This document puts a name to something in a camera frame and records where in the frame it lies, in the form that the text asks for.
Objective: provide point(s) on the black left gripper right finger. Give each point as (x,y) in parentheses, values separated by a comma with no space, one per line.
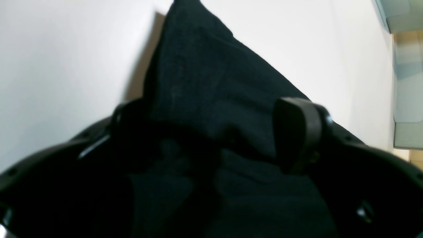
(370,193)

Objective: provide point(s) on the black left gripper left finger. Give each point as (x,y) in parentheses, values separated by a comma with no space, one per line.
(80,188)

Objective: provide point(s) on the black T-shirt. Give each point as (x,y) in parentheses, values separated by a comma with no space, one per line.
(208,151)

